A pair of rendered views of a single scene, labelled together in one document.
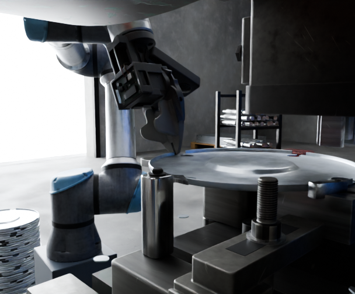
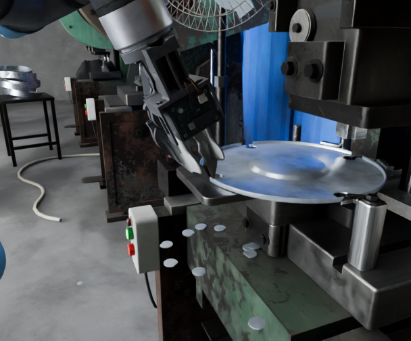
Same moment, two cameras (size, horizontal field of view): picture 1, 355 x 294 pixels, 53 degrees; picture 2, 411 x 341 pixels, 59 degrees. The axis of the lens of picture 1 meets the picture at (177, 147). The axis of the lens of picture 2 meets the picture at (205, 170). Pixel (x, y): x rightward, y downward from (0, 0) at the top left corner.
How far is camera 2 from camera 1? 0.63 m
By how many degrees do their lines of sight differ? 66
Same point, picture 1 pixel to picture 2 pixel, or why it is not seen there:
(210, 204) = (286, 212)
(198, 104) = not seen: outside the picture
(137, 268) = (394, 279)
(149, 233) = (375, 250)
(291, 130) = not seen: outside the picture
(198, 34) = not seen: outside the picture
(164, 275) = (405, 268)
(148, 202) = (379, 225)
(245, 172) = (325, 173)
